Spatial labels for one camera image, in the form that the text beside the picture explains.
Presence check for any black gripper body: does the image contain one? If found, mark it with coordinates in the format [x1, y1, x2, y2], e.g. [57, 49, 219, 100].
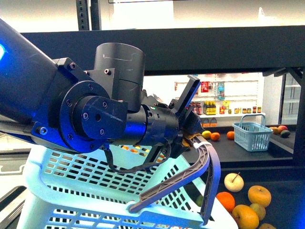
[107, 74, 205, 172]

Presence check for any grey basket handle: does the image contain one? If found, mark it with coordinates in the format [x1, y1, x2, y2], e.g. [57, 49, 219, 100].
[128, 135, 221, 225]

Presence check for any light blue shopping basket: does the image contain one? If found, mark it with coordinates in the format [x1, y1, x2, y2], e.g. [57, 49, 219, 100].
[18, 146, 237, 229]

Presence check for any far yellow lemon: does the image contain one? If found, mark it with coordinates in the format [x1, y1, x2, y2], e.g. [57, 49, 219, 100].
[202, 130, 212, 139]

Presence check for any black upper shelf board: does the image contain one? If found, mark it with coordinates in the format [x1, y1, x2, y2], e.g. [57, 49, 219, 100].
[24, 26, 305, 75]

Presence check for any black fruit shelf tray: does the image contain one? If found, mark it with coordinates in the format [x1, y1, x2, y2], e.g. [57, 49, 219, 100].
[218, 165, 305, 229]

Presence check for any soy sauce bottles row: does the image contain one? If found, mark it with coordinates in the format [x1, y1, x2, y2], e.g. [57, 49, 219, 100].
[191, 101, 216, 115]

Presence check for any far orange by basket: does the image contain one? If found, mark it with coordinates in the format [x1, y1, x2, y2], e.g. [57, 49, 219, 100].
[226, 131, 235, 140]

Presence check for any green lime rear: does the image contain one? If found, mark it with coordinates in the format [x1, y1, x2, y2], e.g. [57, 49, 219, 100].
[195, 195, 203, 207]

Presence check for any small blue basket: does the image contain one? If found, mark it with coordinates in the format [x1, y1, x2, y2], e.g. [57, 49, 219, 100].
[232, 114, 273, 152]

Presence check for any white pear with stem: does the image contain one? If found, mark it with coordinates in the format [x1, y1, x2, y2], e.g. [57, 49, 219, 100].
[224, 173, 244, 193]

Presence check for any small orange tangerine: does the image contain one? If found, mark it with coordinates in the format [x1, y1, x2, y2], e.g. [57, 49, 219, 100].
[216, 191, 235, 213]

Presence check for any yellow orange apple rear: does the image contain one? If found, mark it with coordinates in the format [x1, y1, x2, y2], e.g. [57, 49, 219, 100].
[248, 185, 272, 208]

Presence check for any yellow orange apple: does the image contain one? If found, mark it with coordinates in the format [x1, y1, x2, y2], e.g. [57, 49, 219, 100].
[248, 185, 272, 208]
[232, 205, 259, 229]

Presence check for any yellow orange apple front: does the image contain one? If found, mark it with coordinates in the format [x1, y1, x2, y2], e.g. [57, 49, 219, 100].
[232, 205, 259, 229]

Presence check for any olive kiwi rear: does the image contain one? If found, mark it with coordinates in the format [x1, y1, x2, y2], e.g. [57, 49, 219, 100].
[250, 203, 266, 221]

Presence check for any olive kiwi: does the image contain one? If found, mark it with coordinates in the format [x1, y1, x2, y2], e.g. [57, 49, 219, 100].
[258, 223, 276, 229]
[250, 203, 266, 221]

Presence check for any olive kiwi front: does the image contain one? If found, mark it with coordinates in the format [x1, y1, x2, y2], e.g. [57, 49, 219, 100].
[258, 223, 276, 229]

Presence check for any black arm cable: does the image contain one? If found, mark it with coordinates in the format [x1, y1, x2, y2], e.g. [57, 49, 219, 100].
[103, 143, 172, 174]

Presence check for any black shelf post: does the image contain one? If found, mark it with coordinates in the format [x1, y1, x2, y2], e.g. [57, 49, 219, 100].
[75, 0, 101, 31]

